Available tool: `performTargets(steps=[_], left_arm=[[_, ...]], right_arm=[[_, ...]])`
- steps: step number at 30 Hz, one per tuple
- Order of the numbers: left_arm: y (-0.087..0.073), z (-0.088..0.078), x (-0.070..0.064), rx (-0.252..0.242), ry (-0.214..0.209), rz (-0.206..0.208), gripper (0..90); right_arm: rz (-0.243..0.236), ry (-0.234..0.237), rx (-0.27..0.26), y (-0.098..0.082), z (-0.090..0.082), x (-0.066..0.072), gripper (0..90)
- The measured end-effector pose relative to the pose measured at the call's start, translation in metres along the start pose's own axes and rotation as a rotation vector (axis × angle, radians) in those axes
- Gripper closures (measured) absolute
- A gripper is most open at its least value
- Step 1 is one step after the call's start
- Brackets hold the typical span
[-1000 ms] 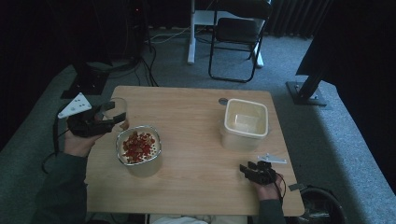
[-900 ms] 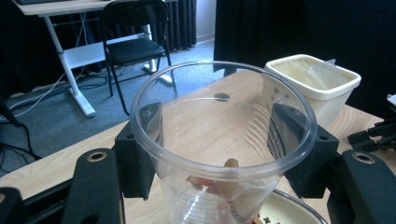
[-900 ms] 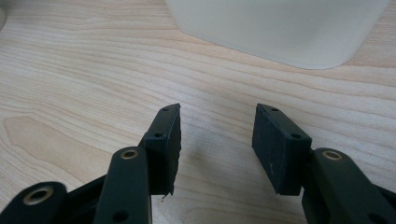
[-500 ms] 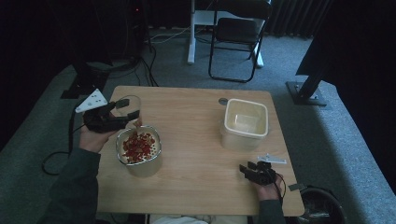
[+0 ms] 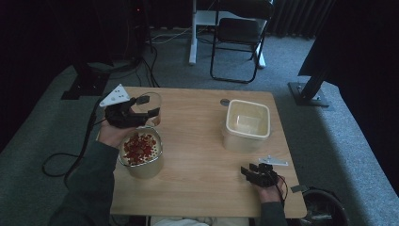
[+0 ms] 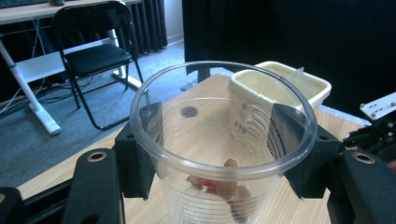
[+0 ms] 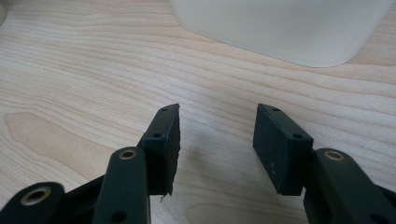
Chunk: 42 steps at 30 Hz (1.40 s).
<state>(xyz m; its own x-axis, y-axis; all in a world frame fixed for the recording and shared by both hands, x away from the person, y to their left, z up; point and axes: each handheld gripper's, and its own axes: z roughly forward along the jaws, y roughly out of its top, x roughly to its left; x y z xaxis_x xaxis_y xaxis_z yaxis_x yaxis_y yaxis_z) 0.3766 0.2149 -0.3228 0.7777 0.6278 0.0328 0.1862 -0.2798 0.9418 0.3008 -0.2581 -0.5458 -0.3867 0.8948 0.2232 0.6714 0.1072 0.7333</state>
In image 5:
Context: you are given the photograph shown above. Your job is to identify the black round bin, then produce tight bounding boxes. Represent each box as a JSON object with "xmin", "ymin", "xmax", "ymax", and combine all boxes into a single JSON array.
[{"xmin": 300, "ymin": 186, "xmax": 350, "ymax": 226}]

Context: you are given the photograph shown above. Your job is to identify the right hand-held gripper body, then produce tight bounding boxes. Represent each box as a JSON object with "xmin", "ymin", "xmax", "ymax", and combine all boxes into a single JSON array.
[{"xmin": 249, "ymin": 154, "xmax": 289, "ymax": 189}]

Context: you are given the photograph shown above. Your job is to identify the black stand with bolted base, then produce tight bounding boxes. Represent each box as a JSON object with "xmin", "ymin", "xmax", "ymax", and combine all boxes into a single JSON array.
[{"xmin": 287, "ymin": 37, "xmax": 331, "ymax": 108}]

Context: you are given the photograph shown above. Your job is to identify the person's left hand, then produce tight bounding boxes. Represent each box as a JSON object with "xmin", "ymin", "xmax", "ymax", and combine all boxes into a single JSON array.
[{"xmin": 98, "ymin": 107, "xmax": 140, "ymax": 150}]

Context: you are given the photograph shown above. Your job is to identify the person's light clothing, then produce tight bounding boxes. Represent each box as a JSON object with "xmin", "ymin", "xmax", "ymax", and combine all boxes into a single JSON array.
[{"xmin": 150, "ymin": 216, "xmax": 250, "ymax": 226}]

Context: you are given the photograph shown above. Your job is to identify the metal bowl of red pieces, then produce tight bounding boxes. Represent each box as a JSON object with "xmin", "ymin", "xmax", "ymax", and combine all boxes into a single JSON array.
[{"xmin": 117, "ymin": 126, "xmax": 165, "ymax": 180}]

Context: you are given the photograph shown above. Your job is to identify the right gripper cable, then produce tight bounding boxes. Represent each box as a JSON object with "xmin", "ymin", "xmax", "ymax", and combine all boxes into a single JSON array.
[{"xmin": 274, "ymin": 174, "xmax": 290, "ymax": 206}]

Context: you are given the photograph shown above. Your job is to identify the dark curtain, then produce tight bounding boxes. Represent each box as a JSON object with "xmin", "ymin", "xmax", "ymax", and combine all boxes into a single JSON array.
[{"xmin": 268, "ymin": 0, "xmax": 335, "ymax": 40}]

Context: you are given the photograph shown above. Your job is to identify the black stand with flat base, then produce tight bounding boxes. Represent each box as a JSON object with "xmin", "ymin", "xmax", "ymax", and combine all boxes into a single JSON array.
[{"xmin": 60, "ymin": 60, "xmax": 111, "ymax": 101}]

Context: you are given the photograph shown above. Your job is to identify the small grey flat piece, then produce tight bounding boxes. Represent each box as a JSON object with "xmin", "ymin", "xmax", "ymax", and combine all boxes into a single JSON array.
[{"xmin": 290, "ymin": 185, "xmax": 311, "ymax": 194}]

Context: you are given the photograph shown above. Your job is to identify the white floor cable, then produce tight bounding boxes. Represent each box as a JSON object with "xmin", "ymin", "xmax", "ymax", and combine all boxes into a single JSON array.
[{"xmin": 146, "ymin": 25, "xmax": 193, "ymax": 45}]

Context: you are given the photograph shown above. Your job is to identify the pile of red food pieces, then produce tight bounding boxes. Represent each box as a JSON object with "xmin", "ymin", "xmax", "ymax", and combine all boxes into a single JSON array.
[{"xmin": 122, "ymin": 132, "xmax": 157, "ymax": 166}]

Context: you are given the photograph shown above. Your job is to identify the person's right hand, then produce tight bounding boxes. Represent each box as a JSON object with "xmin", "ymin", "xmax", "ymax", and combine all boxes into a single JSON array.
[{"xmin": 257, "ymin": 175, "xmax": 289, "ymax": 205}]

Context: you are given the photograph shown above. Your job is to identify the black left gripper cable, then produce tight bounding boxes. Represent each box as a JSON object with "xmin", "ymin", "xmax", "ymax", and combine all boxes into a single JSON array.
[{"xmin": 41, "ymin": 105, "xmax": 109, "ymax": 190}]

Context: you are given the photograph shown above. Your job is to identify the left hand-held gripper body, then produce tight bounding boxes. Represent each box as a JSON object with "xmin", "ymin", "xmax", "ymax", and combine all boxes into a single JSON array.
[{"xmin": 99, "ymin": 83, "xmax": 149, "ymax": 129}]

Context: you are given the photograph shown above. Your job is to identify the black folding chair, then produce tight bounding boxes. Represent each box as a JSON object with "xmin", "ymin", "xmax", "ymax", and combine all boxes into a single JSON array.
[{"xmin": 209, "ymin": 0, "xmax": 276, "ymax": 85}]

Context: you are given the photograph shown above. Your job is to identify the black floor cables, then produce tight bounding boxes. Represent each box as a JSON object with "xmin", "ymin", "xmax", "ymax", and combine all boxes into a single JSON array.
[{"xmin": 109, "ymin": 43, "xmax": 162, "ymax": 89}]

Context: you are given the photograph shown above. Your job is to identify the cream square plastic container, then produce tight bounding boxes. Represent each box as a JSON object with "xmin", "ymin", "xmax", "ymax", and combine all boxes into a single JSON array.
[{"xmin": 221, "ymin": 99, "xmax": 272, "ymax": 154}]

